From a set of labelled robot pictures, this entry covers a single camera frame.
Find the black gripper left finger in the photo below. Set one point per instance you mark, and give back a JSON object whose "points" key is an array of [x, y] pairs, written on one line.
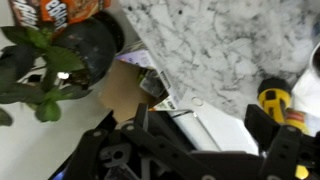
{"points": [[140, 153]]}

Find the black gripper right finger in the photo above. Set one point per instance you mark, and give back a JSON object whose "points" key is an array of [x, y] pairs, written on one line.
{"points": [[290, 150]]}

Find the brown cardboard box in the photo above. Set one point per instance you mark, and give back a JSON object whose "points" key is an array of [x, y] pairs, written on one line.
{"points": [[123, 90]]}

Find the white paper napkin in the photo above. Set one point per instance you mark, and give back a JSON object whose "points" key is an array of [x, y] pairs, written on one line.
{"points": [[306, 100]]}

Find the black plant pot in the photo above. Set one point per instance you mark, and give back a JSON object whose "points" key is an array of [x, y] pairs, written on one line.
{"points": [[90, 43]]}

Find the green leafy houseplant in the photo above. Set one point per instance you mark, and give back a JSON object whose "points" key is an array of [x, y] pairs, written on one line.
{"points": [[46, 66]]}

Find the orange snack bag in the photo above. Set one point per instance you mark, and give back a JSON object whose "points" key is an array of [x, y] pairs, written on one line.
{"points": [[66, 10]]}

